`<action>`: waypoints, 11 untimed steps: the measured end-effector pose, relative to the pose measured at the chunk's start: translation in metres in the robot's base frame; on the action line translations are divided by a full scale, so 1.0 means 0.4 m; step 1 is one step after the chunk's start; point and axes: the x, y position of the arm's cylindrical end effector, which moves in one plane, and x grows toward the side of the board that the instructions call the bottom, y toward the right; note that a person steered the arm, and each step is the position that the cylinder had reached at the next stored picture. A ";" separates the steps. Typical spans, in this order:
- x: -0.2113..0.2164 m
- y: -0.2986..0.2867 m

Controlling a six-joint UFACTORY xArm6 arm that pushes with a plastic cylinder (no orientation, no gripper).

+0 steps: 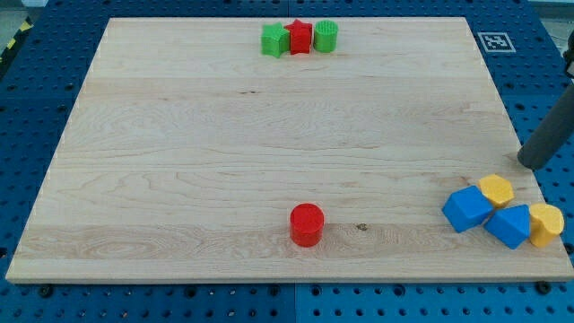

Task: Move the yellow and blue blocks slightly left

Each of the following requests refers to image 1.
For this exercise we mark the red cylinder block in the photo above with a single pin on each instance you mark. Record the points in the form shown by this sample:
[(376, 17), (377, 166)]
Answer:
[(306, 224)]

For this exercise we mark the large wooden board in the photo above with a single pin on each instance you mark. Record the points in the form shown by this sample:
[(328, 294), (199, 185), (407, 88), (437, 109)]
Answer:
[(186, 150)]

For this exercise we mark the green star block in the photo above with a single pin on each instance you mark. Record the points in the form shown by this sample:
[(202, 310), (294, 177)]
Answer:
[(275, 40)]

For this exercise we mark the red star block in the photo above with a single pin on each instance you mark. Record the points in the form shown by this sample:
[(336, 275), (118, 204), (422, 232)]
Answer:
[(300, 36)]

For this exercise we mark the green cylinder block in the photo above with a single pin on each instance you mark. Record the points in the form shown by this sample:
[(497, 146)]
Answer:
[(325, 36)]

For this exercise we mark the blue cube block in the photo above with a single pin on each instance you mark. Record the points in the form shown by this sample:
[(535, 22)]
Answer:
[(467, 208)]

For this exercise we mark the yellow hexagon block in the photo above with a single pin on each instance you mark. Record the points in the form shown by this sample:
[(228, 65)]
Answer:
[(497, 190)]

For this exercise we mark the blue triangle block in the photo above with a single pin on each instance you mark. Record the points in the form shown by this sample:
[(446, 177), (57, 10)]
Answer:
[(510, 225)]

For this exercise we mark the white fiducial marker tag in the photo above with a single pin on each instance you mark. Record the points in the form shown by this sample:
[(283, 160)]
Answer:
[(496, 42)]

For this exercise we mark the yellow heart block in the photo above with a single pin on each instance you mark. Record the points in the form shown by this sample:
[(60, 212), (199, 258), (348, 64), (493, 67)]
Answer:
[(546, 224)]

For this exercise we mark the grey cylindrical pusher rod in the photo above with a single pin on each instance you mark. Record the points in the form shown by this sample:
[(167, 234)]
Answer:
[(556, 127)]

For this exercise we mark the yellow black hazard tape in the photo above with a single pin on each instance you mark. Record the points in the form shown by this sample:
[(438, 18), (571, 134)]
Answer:
[(15, 43)]

